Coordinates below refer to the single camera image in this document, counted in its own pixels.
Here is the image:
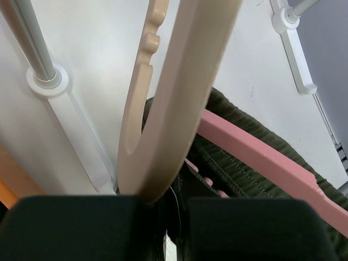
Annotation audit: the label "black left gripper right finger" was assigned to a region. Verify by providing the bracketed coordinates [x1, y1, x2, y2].
[176, 197, 338, 260]

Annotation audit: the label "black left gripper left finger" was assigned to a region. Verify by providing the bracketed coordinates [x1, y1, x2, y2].
[1, 196, 165, 260]

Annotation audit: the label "olive green shorts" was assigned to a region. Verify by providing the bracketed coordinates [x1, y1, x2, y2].
[141, 86, 348, 261]

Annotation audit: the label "pink plastic hanger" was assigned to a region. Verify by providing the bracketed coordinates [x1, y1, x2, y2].
[184, 108, 348, 238]

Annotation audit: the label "beige plastic hanger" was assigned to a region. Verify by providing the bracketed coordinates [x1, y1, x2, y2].
[116, 1, 241, 203]

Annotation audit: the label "metal clothes rack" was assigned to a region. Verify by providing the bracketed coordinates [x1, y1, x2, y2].
[1, 1, 114, 194]

